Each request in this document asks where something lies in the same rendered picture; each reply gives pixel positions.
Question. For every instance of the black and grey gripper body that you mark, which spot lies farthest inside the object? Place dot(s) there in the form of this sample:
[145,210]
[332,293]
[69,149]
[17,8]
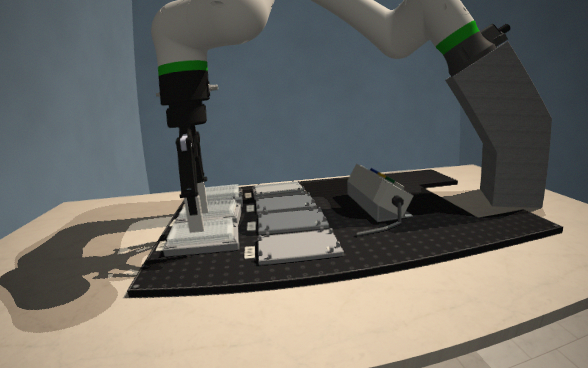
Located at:
[185,118]

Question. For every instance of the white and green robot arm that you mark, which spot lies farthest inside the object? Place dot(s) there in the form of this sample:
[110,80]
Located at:
[184,30]

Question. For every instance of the grey angled control panel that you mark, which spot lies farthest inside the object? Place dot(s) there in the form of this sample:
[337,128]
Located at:
[376,196]

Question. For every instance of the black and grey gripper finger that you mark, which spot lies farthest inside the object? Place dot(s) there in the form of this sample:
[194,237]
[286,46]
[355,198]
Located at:
[188,179]
[201,179]

